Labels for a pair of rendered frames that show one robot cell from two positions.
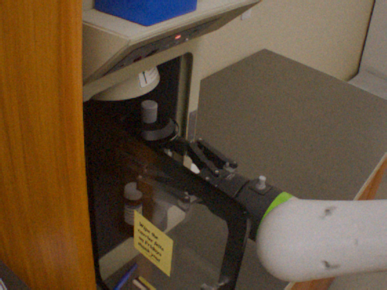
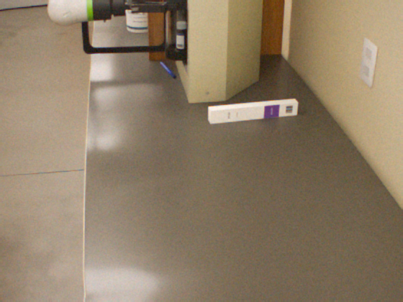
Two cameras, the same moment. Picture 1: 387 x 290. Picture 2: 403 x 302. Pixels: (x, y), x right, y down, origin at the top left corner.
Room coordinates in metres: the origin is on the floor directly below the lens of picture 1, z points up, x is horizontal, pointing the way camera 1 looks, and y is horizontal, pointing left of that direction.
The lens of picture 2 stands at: (1.87, -0.99, 1.63)
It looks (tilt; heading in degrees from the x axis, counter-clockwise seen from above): 31 degrees down; 135
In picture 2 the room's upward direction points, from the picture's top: 1 degrees clockwise
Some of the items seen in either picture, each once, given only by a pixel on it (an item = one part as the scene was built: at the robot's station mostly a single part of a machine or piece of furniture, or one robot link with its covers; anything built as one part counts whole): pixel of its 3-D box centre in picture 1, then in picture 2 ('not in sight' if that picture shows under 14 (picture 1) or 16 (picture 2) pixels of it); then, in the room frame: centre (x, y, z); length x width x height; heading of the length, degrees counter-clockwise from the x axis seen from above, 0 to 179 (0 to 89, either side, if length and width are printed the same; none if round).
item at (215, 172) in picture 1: (202, 163); (149, 5); (0.69, -0.03, 1.21); 0.11 x 0.01 x 0.04; 26
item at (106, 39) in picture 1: (176, 30); not in sight; (0.68, 0.03, 1.46); 0.32 x 0.11 x 0.10; 145
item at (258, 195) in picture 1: (256, 207); (103, 3); (0.58, -0.12, 1.22); 0.09 x 0.06 x 0.12; 144
